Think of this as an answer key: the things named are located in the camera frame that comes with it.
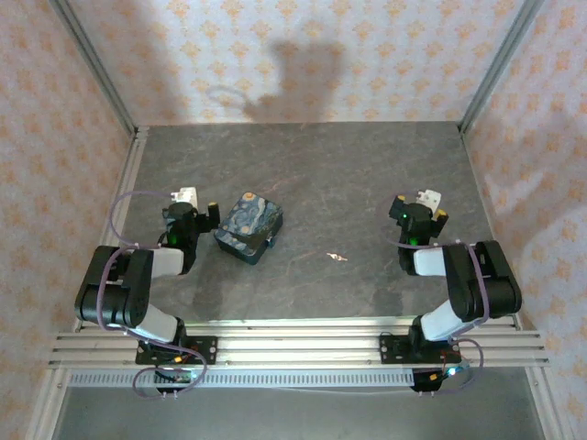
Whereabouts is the blue painted storage box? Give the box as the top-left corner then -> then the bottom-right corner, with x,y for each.
214,190 -> 284,266

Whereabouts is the black arm base electronics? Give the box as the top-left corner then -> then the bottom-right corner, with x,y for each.
153,366 -> 205,396
410,364 -> 471,396

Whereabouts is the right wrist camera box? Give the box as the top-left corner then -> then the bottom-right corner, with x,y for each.
415,188 -> 442,211

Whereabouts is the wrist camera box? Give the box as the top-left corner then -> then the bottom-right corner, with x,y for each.
415,188 -> 442,211
169,185 -> 200,208

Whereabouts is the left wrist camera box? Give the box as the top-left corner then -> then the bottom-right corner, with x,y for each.
169,185 -> 200,208

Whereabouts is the aluminium table side rail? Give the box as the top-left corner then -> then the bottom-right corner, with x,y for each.
72,126 -> 150,332
460,126 -> 524,331

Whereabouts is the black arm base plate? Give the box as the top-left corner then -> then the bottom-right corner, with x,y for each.
379,333 -> 464,367
136,335 -> 219,367

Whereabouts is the aluminium mounting rail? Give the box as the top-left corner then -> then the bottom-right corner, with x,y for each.
48,318 -> 550,369

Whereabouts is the aluminium frame corner post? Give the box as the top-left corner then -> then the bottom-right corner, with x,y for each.
49,0 -> 138,135
458,0 -> 545,134

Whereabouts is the white slotted cable duct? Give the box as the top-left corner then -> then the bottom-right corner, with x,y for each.
68,369 -> 416,390

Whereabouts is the aluminium lower frame bar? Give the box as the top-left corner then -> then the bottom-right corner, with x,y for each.
27,366 -> 70,440
525,366 -> 572,440

